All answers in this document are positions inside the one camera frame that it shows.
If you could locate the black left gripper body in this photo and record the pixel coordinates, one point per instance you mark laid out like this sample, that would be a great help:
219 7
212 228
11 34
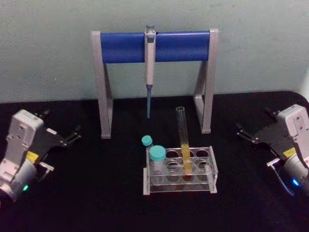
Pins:
44 142

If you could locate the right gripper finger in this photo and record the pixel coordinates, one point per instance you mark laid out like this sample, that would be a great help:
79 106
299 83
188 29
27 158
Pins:
271 113
246 135

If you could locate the narrow tube with teal cap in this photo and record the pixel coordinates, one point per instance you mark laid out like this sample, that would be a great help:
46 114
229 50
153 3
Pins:
147 140

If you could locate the black table cloth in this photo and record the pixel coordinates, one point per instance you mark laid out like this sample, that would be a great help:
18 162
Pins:
96 205

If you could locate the grey stand with blue bar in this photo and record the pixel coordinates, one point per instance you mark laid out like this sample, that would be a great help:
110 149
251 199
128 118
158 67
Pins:
125 47

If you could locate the clear plastic tube rack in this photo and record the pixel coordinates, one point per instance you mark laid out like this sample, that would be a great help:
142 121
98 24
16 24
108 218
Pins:
179 186

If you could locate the grey and blue pipette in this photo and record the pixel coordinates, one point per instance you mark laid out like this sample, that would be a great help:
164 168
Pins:
150 62

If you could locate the glass tube with yellow liquid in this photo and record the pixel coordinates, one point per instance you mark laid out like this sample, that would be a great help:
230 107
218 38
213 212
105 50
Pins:
187 157

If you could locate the wide tube with teal cap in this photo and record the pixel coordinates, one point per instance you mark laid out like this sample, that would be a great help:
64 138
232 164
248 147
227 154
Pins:
157 152

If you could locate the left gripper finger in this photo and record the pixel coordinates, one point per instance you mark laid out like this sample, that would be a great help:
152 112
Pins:
73 136
44 113

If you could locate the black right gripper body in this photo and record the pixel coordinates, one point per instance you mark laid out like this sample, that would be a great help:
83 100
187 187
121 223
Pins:
275 139

